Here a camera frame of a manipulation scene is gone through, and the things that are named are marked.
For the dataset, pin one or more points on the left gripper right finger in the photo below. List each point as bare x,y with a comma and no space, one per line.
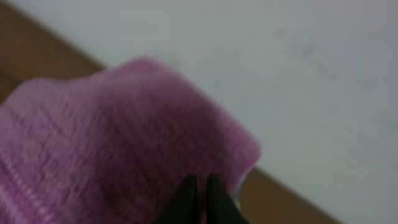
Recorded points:
220,207

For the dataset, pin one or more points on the purple microfibre cloth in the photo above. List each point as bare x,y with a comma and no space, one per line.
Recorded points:
114,146

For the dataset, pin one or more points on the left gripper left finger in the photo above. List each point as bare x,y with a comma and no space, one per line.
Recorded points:
183,207

